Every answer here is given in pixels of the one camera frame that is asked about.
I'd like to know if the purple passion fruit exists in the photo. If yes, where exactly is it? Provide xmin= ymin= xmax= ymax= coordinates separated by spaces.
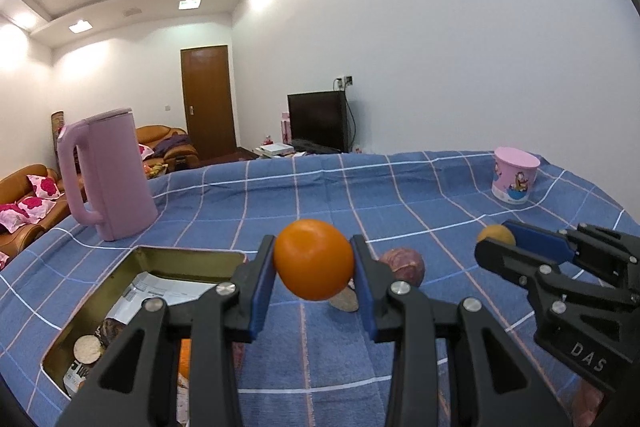
xmin=377 ymin=247 xmax=426 ymax=290

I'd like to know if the pink electric kettle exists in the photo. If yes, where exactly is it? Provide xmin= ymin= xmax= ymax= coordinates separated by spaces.
xmin=56 ymin=108 xmax=159 ymax=242

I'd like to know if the brown leather sofa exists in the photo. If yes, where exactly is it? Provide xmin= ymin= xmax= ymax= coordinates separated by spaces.
xmin=136 ymin=125 xmax=199 ymax=172
xmin=0 ymin=164 xmax=73 ymax=268

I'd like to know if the large oval orange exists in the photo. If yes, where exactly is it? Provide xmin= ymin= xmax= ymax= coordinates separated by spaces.
xmin=177 ymin=338 xmax=193 ymax=380

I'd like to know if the black television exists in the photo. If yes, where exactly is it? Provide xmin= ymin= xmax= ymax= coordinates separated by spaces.
xmin=287 ymin=91 xmax=349 ymax=152

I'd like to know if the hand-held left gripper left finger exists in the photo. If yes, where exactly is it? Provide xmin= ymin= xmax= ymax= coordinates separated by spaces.
xmin=55 ymin=234 xmax=277 ymax=427

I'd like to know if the dark wooden coffee table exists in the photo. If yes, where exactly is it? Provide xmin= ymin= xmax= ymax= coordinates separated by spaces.
xmin=197 ymin=147 xmax=261 ymax=168

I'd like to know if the yellow-brown round fruit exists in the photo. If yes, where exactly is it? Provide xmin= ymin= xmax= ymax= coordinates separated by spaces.
xmin=476 ymin=224 xmax=517 ymax=248

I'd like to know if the brown wooden door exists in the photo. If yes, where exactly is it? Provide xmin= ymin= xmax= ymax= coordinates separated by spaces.
xmin=180 ymin=45 xmax=237 ymax=161

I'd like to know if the pink metal tin box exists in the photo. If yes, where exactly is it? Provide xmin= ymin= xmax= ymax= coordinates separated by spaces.
xmin=41 ymin=245 xmax=249 ymax=427

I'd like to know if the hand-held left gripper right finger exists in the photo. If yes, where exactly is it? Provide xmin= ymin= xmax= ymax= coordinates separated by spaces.
xmin=350 ymin=234 xmax=571 ymax=427

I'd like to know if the purple cloth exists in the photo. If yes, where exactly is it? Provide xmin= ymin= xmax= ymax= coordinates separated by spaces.
xmin=152 ymin=134 xmax=193 ymax=158

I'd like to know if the black power cable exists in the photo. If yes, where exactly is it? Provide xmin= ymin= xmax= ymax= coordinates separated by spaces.
xmin=333 ymin=78 xmax=357 ymax=152

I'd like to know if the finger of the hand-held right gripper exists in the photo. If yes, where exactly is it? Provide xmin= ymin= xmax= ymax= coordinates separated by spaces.
xmin=502 ymin=220 xmax=640 ymax=288
xmin=474 ymin=238 xmax=564 ymax=294

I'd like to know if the pink cartoon mug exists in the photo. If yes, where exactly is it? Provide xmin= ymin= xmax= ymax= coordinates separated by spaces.
xmin=491 ymin=147 xmax=542 ymax=205

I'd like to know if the tall brown patterned stand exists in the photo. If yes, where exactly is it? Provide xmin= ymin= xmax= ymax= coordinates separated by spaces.
xmin=51 ymin=111 xmax=65 ymax=168

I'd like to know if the blue plaid tablecloth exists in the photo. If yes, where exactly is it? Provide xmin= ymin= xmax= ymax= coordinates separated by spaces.
xmin=0 ymin=150 xmax=640 ymax=427

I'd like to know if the white box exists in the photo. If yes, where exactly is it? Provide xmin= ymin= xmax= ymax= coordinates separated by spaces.
xmin=255 ymin=142 xmax=296 ymax=158

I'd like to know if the small round orange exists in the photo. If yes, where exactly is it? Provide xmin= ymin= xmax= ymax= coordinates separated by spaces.
xmin=273 ymin=219 xmax=356 ymax=302

